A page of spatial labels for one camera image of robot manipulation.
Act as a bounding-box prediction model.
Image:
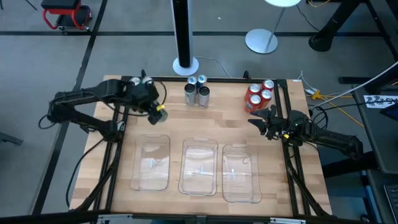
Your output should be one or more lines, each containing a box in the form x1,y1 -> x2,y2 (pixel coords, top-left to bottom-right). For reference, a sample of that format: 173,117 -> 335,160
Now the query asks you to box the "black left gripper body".
126,85 -> 160,110

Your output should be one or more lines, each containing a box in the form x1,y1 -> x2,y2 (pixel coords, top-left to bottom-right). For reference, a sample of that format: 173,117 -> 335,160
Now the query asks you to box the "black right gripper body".
263,113 -> 290,141

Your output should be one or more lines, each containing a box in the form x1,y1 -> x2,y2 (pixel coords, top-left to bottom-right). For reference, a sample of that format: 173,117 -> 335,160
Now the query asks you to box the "slim can with black top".
197,86 -> 211,109
183,83 -> 197,106

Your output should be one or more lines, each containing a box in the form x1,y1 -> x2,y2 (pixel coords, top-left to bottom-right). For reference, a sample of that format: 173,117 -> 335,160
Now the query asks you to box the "white power adapter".
298,70 -> 315,95

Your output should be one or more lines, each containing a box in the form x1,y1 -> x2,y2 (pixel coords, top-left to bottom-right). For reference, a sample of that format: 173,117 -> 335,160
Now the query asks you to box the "clear plastic bin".
177,137 -> 219,197
221,143 -> 263,204
129,133 -> 171,192

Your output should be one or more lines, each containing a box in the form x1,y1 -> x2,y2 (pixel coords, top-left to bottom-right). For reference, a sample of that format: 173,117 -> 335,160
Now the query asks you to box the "round grey lamp base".
244,0 -> 302,55

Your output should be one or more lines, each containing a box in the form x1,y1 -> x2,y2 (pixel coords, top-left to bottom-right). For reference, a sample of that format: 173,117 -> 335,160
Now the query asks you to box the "black and white tower fan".
170,0 -> 200,77

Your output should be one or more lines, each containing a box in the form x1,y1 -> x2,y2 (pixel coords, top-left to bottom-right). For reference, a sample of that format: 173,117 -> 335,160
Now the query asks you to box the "wide black desk foot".
322,151 -> 379,179

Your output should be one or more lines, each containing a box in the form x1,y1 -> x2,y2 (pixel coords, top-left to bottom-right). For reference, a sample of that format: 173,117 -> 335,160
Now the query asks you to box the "thin black desk foot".
338,76 -> 374,85

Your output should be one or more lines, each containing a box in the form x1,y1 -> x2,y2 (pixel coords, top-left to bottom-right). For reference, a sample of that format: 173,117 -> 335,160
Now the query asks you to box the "black curved desk leg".
308,0 -> 364,53

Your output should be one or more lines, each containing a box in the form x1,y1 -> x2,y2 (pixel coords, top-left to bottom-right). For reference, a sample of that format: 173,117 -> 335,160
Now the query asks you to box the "white printed paper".
363,95 -> 398,110

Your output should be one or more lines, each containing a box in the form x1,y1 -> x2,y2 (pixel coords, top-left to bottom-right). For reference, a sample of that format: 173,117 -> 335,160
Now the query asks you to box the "dark grey desk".
353,60 -> 398,175

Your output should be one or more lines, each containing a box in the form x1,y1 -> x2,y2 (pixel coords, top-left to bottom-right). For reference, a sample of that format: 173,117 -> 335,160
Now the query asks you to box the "red rolling stool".
40,0 -> 93,32

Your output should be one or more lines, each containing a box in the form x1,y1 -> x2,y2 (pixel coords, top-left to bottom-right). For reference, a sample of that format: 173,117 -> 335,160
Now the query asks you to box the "black front crossbar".
0,210 -> 364,224

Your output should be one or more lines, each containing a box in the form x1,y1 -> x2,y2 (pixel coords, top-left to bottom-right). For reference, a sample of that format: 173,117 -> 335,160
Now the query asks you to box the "black keyboard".
384,184 -> 398,224

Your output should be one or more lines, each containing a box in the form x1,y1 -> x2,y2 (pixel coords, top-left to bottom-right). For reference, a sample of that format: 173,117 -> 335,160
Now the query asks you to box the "grey furniture foot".
0,130 -> 24,146

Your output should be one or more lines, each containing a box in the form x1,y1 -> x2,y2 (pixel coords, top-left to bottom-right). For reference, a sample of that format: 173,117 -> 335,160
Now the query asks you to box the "black diagonal desk bar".
364,0 -> 398,62

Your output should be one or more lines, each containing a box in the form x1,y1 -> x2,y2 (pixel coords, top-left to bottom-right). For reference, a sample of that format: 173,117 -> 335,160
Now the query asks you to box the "long yellow cable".
310,89 -> 365,128

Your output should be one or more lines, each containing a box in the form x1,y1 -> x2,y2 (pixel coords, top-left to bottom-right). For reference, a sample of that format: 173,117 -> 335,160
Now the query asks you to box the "black aluminium table frame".
70,68 -> 333,218

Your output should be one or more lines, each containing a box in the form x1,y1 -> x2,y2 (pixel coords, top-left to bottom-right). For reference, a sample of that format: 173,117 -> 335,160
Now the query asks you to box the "white fan cable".
194,55 -> 234,78

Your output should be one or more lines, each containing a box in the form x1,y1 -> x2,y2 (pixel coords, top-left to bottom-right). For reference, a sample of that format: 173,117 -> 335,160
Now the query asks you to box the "thick white cable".
309,60 -> 398,110

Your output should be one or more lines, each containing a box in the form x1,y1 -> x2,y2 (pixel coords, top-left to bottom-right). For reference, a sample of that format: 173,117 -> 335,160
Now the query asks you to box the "grey metal bracket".
269,217 -> 307,224
97,213 -> 135,224

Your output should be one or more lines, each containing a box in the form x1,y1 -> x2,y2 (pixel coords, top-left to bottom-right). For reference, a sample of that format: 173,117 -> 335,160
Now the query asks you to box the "black lamp cable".
295,3 -> 321,32

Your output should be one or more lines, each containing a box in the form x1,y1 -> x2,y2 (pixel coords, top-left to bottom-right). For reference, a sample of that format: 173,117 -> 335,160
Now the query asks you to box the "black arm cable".
65,136 -> 108,208

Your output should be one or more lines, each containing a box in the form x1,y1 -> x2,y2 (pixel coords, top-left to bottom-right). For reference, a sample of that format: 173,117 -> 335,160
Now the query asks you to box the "blue metal frame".
360,172 -> 385,224

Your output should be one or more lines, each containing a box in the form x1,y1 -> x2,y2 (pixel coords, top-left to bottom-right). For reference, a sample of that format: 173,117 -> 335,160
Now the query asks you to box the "short yellow cable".
307,0 -> 331,8

